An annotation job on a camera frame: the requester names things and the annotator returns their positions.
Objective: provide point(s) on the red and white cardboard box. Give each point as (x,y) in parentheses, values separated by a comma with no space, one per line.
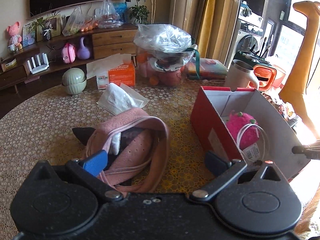
(210,113)

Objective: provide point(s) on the clear fruit basket with bag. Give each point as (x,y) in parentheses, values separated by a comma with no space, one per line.
(163,53)

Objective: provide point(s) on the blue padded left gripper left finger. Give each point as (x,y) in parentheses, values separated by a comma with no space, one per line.
(85,173)

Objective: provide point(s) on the black sock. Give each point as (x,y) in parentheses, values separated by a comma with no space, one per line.
(83,133)

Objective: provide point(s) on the purple vase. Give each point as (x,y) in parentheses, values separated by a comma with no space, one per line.
(83,52)

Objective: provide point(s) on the cream mug with handle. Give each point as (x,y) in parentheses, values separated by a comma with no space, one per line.
(239,75)

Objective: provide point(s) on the wooden tv cabinet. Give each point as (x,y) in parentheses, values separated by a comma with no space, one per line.
(101,43)

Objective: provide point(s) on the plastic bag with oranges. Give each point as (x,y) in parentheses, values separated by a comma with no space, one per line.
(79,23)

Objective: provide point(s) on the white washing machine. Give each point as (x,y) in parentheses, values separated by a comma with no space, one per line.
(245,36)

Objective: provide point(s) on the pink plush strawberry toy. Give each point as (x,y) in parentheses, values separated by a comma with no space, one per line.
(243,129)

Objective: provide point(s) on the colourful flat box stack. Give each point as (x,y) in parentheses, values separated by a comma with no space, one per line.
(209,69)

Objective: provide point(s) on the white wifi router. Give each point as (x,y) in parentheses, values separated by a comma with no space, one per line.
(38,63)

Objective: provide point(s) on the pink teddy bear figure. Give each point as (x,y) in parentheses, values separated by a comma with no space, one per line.
(14,33)

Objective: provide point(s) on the clear plastic bag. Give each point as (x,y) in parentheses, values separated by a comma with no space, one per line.
(107,16)

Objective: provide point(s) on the green round ceramic jar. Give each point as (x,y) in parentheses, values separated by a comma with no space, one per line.
(74,81)

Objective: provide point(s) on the framed picture with plant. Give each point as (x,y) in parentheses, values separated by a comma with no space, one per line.
(45,24)

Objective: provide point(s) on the orange tissue box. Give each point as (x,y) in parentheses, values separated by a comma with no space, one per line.
(117,69)

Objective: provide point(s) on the white tissue pack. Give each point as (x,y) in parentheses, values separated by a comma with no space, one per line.
(117,99)

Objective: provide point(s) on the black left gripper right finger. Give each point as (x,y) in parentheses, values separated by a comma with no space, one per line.
(225,172)

